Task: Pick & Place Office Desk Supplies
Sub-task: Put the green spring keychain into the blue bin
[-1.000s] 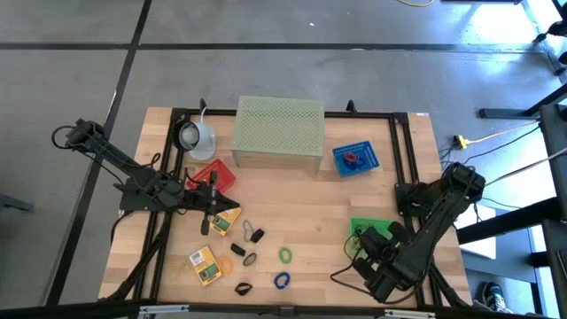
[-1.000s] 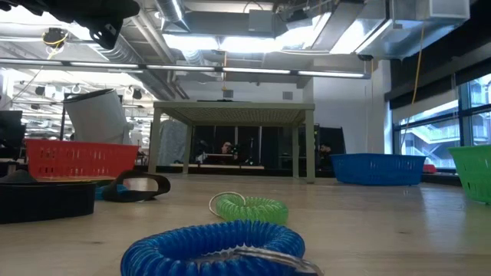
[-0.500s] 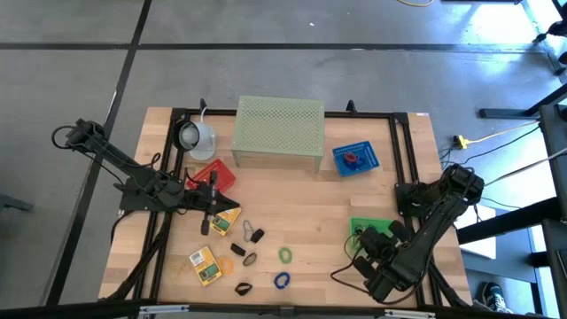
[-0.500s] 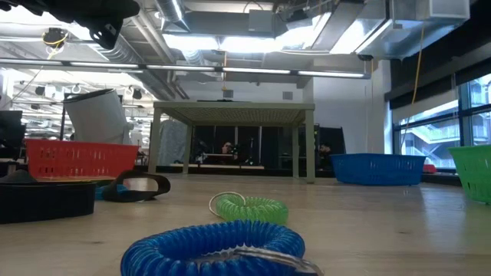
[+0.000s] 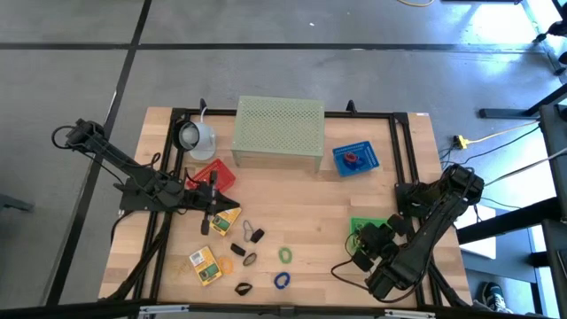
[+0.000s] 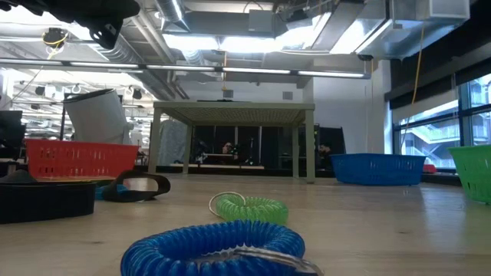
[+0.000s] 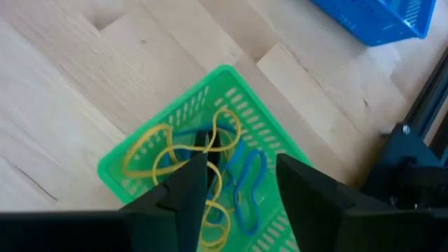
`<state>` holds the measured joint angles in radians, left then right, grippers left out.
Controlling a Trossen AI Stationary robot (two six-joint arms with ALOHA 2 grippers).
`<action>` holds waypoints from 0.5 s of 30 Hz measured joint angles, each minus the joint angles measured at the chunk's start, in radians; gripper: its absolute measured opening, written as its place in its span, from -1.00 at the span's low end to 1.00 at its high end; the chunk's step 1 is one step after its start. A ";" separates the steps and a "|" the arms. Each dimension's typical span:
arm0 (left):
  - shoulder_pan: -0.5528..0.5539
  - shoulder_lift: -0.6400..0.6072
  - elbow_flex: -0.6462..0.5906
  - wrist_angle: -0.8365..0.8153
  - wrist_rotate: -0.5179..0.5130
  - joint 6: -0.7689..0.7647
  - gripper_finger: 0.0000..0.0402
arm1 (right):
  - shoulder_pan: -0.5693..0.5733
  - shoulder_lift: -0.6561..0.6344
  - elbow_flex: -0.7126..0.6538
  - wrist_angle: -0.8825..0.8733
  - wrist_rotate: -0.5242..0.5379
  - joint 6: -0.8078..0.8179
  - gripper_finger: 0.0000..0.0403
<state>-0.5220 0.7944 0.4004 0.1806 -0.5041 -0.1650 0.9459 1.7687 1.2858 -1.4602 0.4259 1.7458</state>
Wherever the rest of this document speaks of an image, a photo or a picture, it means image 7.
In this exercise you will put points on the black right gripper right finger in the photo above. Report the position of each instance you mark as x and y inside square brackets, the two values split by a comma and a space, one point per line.
[315, 217]

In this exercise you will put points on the blue rubber band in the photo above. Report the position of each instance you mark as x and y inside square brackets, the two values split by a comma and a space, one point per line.
[241, 150]
[238, 196]

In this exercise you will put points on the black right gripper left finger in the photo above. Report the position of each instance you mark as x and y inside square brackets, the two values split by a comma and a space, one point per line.
[175, 210]

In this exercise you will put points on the black aluminium rig frame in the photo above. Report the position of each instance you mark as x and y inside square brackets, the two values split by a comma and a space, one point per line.
[428, 101]

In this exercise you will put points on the short yellow rubber band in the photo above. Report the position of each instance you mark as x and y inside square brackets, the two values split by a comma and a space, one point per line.
[143, 173]

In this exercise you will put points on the green plastic basket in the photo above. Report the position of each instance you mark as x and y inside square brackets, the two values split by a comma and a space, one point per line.
[210, 84]

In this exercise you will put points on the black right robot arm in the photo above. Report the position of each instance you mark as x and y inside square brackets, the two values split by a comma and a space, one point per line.
[413, 185]

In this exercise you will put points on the blue plastic basket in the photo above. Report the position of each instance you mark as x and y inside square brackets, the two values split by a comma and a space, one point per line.
[367, 21]

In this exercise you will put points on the long yellow rubber band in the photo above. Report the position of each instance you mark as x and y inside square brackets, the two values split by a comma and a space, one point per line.
[228, 224]

